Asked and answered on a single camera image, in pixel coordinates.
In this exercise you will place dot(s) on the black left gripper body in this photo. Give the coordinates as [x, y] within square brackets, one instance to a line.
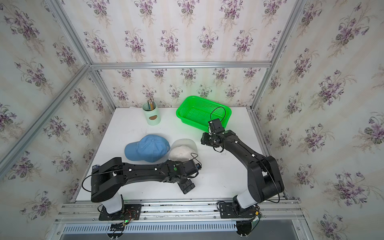
[186, 185]

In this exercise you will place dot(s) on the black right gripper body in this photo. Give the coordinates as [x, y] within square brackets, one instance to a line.
[208, 138]

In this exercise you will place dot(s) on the beige baseball cap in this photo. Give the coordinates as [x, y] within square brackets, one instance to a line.
[183, 150]

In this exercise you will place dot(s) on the light blue baseball cap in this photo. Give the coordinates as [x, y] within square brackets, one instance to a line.
[150, 148]

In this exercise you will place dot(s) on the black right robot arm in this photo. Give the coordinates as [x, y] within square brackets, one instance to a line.
[264, 179]

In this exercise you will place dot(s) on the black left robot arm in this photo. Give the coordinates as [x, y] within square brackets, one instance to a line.
[107, 179]

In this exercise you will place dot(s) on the green plastic basket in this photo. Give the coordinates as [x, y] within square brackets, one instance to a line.
[197, 112]

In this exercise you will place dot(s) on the mint green pencil cup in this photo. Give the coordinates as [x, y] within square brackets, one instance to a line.
[153, 118]

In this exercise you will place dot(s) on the bundle of coloured pencils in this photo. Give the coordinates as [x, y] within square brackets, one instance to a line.
[151, 105]

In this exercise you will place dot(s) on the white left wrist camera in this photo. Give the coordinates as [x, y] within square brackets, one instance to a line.
[198, 166]

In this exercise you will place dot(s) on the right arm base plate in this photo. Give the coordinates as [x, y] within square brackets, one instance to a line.
[234, 211]

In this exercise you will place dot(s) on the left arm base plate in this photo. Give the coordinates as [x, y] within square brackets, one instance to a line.
[120, 211]

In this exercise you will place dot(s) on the aluminium mounting rail frame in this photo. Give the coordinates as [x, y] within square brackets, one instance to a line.
[180, 216]

